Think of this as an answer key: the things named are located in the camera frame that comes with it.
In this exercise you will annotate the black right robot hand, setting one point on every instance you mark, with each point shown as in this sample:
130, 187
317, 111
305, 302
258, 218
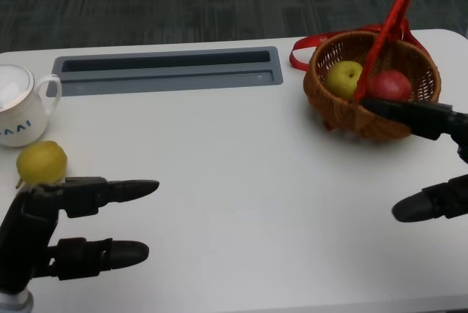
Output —
424, 117

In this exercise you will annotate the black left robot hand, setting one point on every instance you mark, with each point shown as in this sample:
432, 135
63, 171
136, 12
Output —
25, 225

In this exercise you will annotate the red apple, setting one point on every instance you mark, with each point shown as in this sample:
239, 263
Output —
391, 84

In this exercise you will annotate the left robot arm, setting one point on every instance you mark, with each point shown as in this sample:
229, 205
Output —
14, 302

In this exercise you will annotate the yellow-green pear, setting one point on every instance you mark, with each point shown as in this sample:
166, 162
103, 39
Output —
342, 79
40, 163

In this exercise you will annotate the white lidded mug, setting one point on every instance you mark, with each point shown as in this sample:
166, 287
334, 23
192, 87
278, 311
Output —
18, 115

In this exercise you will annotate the red ribbon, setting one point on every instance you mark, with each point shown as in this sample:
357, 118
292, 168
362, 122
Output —
300, 44

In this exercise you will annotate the grey table slot tray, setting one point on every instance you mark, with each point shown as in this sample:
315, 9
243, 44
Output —
164, 75

